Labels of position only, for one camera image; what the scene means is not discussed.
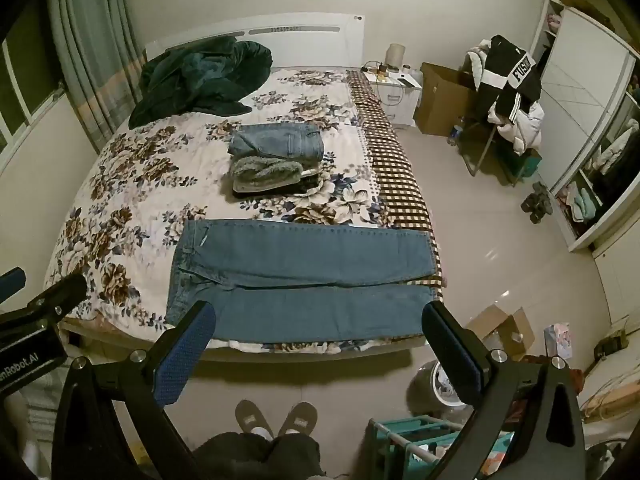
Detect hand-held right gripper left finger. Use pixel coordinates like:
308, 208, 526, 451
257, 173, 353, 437
52, 301, 217, 480

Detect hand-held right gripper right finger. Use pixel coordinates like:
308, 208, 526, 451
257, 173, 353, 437
422, 301, 586, 480

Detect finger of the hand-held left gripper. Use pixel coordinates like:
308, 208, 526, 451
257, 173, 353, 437
27, 274, 89, 318
0, 267, 27, 305

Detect blue denim pants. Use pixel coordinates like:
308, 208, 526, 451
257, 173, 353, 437
165, 219, 443, 345

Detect white round fan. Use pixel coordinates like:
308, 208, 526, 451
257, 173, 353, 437
407, 357, 476, 409

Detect small open cardboard box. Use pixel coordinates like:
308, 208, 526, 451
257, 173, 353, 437
467, 306, 536, 361

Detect person's brown slipper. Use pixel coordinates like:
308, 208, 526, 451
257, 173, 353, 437
277, 401, 319, 439
235, 400, 275, 442

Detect teal laundry basket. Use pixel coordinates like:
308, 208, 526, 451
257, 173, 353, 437
367, 415, 516, 480

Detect pink tissue packet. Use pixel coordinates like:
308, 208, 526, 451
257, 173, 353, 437
543, 322, 574, 359

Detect person's legs in dark trousers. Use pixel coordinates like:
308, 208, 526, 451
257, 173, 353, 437
192, 430, 326, 480

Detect floral bed blanket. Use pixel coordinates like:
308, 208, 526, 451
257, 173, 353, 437
44, 67, 443, 356

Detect grey floor slipper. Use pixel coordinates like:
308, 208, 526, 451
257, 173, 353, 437
521, 194, 545, 224
531, 181, 552, 211

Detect white low cabinet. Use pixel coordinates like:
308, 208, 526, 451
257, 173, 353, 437
592, 240, 640, 361

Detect brown checked bed sheet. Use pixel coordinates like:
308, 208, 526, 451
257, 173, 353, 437
347, 71, 446, 291

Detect grey furry garment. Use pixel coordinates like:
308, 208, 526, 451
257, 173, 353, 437
231, 156, 305, 196

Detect window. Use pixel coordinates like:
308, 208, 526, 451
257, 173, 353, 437
0, 10, 67, 161

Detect teal storage box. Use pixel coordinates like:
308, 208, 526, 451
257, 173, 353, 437
517, 147, 544, 181

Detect folded light blue jeans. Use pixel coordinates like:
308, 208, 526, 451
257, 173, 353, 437
229, 124, 325, 163

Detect grey green curtain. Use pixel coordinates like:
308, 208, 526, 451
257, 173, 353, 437
47, 0, 151, 156

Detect large brown cardboard box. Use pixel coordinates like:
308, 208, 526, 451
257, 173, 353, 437
414, 62, 493, 137

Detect dark green duvet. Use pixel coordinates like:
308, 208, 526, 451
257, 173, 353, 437
128, 36, 273, 129

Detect white nightstand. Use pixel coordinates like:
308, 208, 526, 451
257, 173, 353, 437
362, 69, 423, 128

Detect black and white jacket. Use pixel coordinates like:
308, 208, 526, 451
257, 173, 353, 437
480, 35, 543, 123

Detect white sliding door wardrobe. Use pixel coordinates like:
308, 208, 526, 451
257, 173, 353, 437
530, 0, 640, 253

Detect white bed headboard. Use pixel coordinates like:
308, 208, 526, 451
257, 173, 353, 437
145, 14, 366, 68

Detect metal frame chair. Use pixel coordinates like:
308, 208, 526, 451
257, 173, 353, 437
462, 52, 543, 186

